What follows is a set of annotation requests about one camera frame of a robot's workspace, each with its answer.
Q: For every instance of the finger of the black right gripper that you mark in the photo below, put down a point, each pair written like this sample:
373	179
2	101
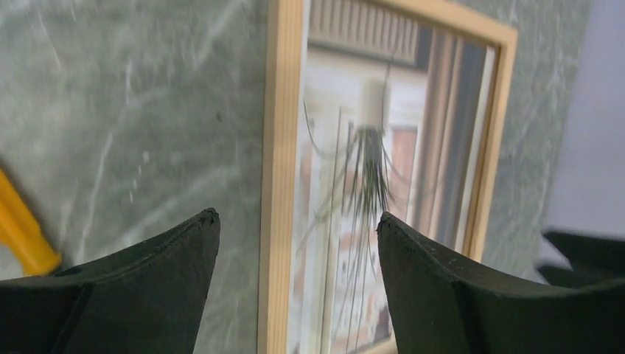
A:
592	260

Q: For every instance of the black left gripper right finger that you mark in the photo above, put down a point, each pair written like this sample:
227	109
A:
443	302

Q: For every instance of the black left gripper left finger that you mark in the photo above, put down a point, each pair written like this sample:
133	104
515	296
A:
147	298

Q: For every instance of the yellow handled screwdriver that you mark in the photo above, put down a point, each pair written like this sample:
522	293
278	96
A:
22	234

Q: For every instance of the plant photo print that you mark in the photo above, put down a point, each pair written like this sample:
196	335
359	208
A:
391	119

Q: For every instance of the wooden picture frame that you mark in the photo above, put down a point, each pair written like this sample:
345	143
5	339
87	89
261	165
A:
282	91

